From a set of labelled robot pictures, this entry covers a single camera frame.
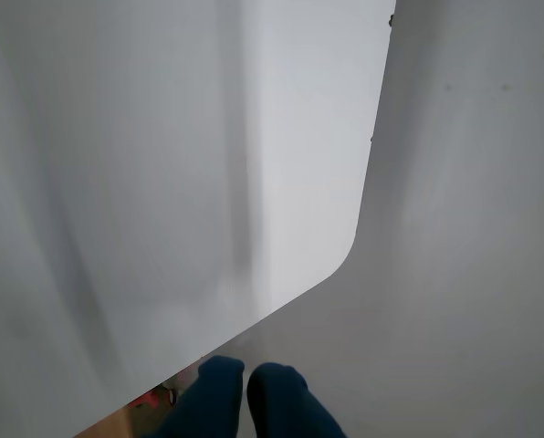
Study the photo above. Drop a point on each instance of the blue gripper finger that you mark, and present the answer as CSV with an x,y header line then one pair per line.
x,y
208,397
285,406

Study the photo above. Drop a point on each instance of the red blurry object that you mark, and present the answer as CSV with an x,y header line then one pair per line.
x,y
146,400

